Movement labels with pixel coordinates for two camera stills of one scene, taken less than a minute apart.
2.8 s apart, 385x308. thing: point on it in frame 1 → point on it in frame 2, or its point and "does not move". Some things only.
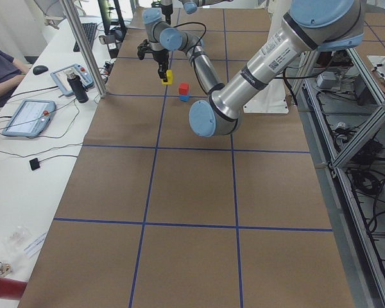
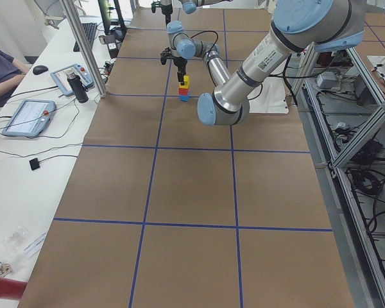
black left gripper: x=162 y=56 → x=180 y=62
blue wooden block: x=184 y=98 does not move
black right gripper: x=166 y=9 does not move
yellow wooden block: x=169 y=77 → x=187 y=82
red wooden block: x=183 y=88 does not move
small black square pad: x=34 y=164 does not move
